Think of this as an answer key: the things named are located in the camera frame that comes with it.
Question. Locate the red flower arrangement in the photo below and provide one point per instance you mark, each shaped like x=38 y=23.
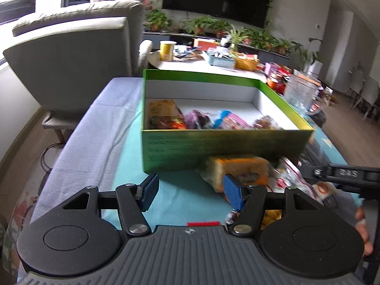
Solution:
x=147 y=3

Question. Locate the grey blue table cloth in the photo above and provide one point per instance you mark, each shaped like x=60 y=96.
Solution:
x=98 y=130

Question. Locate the long orange snack packet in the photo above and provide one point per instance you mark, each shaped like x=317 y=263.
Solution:
x=161 y=108

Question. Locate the blue plastic basket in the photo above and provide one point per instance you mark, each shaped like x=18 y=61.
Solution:
x=221 y=61

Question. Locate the yellow puffed snack packet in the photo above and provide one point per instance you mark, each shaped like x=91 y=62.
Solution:
x=272 y=218

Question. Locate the clear red white bun bag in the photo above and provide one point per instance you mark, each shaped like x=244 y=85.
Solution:
x=289 y=178

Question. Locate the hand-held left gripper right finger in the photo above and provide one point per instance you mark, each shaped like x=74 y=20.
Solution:
x=234 y=191

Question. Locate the clear glass mug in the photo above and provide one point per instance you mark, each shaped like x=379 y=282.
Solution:
x=299 y=95

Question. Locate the spider plant in vase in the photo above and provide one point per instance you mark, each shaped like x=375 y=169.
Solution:
x=236 y=37

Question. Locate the purple snack packet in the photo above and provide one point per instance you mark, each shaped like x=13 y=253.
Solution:
x=198 y=118

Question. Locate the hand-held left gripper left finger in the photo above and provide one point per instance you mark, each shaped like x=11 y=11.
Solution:
x=150 y=190

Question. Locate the tall leafy plant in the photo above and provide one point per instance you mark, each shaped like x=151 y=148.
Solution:
x=307 y=55

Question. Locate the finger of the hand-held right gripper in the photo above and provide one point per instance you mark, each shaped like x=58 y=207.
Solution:
x=316 y=172

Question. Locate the orange woven basket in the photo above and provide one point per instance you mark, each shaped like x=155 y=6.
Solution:
x=246 y=64

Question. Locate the dark spicy snack packet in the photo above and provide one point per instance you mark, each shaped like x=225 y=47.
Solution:
x=166 y=123

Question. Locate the orange bread packet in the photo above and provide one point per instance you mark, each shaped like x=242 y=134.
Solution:
x=237 y=166

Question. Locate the clear bag brown buns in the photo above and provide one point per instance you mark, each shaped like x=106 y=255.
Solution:
x=266 y=123

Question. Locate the snack packet with circle label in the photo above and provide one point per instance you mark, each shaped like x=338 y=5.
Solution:
x=323 y=190

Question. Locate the clear red snack packet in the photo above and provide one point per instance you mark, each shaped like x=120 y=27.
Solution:
x=231 y=217

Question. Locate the grey armchair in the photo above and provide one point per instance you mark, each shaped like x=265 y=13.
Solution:
x=74 y=59

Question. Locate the green potted plant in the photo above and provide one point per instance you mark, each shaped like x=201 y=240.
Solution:
x=157 y=19
x=221 y=25
x=255 y=35
x=285 y=45
x=202 y=23
x=274 y=42

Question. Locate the white dining chair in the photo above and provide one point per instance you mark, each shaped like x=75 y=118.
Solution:
x=366 y=92

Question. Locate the yellow can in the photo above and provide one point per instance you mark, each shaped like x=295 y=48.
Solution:
x=167 y=52

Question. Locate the round white table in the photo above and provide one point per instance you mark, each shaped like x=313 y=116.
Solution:
x=190 y=65

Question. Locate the person's right hand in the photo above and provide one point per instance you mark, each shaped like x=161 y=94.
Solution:
x=362 y=228

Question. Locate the orange box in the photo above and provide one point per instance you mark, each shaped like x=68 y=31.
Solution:
x=204 y=44

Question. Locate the floral printed cloth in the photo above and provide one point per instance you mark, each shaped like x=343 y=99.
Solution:
x=17 y=219

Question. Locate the blue pink snack packet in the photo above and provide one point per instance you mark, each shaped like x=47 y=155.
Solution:
x=231 y=121

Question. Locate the teal patterned table mat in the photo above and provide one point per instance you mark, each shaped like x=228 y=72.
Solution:
x=184 y=196

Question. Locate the green cardboard box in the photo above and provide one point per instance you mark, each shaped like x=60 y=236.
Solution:
x=222 y=148

